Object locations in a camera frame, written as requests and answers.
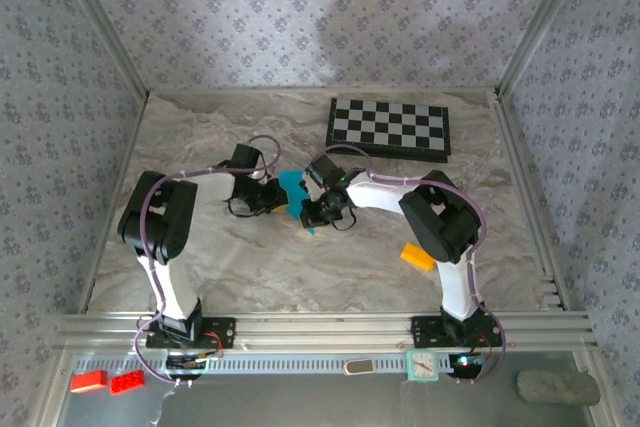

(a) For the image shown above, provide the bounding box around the small grey oval pad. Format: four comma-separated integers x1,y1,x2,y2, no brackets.
343,358,374,377

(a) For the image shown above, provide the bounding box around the left gripper thin black wire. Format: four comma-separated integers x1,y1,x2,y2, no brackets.
227,196,266,219

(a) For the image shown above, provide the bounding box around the grey stone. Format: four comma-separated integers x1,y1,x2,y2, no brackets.
516,369,601,407

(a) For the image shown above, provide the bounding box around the studded red toy brick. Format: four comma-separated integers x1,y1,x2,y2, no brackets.
109,369,147,396

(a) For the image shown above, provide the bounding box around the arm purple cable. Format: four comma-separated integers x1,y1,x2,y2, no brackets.
308,143,508,386
130,134,281,388

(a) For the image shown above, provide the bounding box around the perforated grey cable tray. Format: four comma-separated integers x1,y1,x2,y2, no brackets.
72,352,481,376

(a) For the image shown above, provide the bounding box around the blue cloth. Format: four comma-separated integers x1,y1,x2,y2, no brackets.
278,170,321,237

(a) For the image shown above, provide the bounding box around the aluminium frame post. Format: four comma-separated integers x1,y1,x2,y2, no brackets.
497,0,596,98
49,0,151,98

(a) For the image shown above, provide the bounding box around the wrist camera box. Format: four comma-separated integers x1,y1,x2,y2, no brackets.
304,153,345,191
229,143,269,181

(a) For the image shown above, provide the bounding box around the black grey chessboard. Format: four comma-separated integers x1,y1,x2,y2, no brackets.
325,97,453,164

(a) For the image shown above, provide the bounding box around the right aluminium side rail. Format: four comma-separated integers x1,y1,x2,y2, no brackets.
492,91,571,311

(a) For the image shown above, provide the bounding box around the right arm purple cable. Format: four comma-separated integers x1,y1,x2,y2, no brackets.
308,143,508,386

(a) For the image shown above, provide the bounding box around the left aluminium frame post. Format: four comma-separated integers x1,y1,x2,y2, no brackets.
49,0,151,98

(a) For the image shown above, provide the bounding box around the aluminium side rail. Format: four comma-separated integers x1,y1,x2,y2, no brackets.
79,91,151,313
492,91,571,311

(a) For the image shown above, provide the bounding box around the thin aluminium rear rail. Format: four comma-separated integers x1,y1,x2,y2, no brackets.
147,86,501,96

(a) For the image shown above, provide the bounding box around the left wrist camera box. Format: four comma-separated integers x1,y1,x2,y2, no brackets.
229,143,269,181

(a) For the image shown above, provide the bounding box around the wide aluminium mounting rail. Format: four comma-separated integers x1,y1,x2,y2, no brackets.
53,311,599,352

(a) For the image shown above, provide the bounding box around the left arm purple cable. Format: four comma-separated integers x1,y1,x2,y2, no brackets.
130,134,281,388

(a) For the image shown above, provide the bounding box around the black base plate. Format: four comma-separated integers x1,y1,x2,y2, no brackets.
145,316,237,351
410,315,504,348

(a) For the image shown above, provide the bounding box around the right aluminium frame post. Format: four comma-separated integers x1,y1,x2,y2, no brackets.
497,0,596,98

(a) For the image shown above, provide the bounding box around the smooth red toy brick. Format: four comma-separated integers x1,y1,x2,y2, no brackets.
70,370,109,394

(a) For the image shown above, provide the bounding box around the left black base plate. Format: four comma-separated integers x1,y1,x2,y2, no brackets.
145,316,237,351

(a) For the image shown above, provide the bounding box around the yellow toy block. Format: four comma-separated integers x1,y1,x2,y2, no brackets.
399,242,437,273

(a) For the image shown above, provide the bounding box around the teal square clock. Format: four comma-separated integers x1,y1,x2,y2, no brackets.
404,348,441,383

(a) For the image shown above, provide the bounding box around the right gripper thin black wire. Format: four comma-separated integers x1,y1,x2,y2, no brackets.
329,209,357,232

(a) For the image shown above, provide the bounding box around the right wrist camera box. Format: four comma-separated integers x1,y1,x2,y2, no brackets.
304,153,345,191

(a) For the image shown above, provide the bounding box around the left aluminium side rail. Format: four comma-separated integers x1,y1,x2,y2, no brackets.
79,91,151,313

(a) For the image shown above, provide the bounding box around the gripper thin black wire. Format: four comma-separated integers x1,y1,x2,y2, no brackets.
329,209,357,232
227,196,266,219

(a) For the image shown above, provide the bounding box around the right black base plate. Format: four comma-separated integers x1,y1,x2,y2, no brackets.
410,315,504,348

